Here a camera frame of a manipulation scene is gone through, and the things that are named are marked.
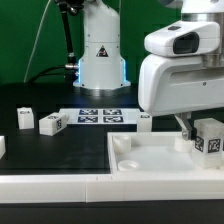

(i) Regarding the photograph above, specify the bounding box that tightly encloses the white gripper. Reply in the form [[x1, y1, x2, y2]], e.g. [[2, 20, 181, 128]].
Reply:
[[138, 54, 224, 141]]

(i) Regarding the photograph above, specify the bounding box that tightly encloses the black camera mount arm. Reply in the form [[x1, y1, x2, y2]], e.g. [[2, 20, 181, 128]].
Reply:
[[54, 0, 84, 64]]

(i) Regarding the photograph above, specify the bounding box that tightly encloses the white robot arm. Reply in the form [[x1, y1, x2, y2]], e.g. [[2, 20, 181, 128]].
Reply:
[[74, 0, 224, 140]]

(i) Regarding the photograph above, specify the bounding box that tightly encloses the white thin cable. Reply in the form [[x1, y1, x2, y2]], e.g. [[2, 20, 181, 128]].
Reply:
[[23, 0, 53, 84]]

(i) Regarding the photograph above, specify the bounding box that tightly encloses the white left obstacle wall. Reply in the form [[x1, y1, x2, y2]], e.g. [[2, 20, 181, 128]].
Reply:
[[0, 136, 6, 159]]

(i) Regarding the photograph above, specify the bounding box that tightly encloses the white square tabletop part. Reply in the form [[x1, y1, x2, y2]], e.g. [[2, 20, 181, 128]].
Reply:
[[108, 132, 224, 173]]

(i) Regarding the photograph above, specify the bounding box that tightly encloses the black cable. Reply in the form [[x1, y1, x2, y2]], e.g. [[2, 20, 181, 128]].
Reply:
[[27, 65, 80, 84]]

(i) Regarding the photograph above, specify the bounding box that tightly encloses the white obstacle wall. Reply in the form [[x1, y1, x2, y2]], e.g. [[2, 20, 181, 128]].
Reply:
[[0, 172, 224, 203], [0, 136, 6, 159]]

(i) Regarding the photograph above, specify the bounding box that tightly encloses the white front obstacle wall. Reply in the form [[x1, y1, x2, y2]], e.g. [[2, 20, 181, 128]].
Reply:
[[0, 172, 224, 203]]

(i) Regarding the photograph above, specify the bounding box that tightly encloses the white fiducial marker sheet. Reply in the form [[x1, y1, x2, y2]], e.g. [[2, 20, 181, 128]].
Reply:
[[60, 108, 140, 125]]

